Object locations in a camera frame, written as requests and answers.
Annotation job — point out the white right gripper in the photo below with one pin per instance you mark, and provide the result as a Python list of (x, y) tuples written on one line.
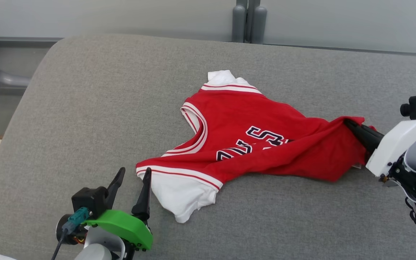
[(399, 144)]

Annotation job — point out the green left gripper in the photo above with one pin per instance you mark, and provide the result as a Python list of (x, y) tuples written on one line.
[(128, 225)]

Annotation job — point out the red white basketball jersey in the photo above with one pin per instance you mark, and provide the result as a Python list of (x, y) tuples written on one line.
[(265, 122)]

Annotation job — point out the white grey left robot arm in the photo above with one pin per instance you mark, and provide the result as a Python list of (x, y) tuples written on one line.
[(96, 249)]

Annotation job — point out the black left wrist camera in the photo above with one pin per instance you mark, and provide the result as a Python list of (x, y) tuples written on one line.
[(89, 198)]

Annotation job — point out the teal left camera connector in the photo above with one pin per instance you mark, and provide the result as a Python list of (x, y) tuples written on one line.
[(76, 218)]

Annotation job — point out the grey partition post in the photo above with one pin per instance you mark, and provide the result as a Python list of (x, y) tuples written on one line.
[(238, 21), (259, 23)]

